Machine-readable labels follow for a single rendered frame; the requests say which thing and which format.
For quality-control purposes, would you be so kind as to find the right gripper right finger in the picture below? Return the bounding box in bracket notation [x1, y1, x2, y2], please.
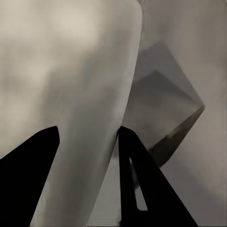
[118, 126, 198, 227]

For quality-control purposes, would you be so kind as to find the bowl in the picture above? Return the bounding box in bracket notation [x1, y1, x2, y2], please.
[0, 0, 143, 227]

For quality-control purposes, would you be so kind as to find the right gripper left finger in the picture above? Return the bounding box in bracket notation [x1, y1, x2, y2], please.
[0, 126, 60, 227]

